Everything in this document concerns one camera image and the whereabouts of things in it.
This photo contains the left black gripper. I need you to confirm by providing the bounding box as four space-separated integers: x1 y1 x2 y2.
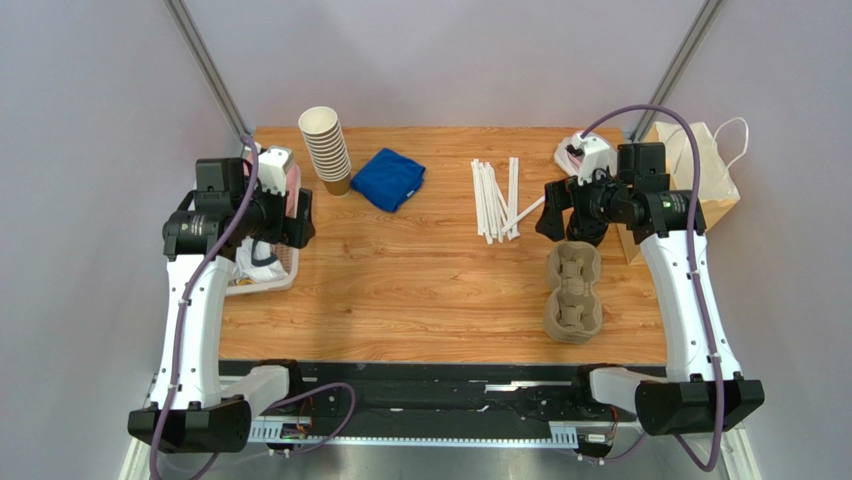
232 175 315 248

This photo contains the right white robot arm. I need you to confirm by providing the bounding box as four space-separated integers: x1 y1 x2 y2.
536 138 765 436

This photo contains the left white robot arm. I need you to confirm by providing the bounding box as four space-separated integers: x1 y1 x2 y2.
127 158 315 454

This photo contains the stack of black lids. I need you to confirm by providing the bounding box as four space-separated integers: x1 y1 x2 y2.
566 214 609 247

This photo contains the white plastic basket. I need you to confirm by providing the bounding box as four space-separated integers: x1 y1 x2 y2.
171 158 314 295

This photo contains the white crumpled garment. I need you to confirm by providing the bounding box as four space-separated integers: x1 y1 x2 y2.
232 238 291 285

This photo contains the white pink mesh pouch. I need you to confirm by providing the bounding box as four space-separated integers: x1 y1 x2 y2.
554 131 586 177

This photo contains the blue folded cloth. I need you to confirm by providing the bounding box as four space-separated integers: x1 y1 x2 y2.
351 148 426 213

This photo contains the stack of paper cups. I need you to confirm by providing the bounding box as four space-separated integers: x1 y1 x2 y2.
298 106 352 197

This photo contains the brown paper bag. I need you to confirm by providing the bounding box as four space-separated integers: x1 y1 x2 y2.
616 117 750 266

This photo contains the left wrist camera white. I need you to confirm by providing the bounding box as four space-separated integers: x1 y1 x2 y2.
258 147 297 197

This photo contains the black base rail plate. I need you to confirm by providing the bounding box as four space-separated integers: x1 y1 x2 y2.
219 359 667 442

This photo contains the left aluminium frame post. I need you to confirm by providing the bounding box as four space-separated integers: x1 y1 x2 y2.
164 0 253 136

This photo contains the aluminium frame post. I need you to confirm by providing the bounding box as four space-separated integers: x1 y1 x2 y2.
164 0 253 136
649 0 726 106

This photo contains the right aluminium frame post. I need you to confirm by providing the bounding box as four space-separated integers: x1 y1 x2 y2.
649 0 726 106

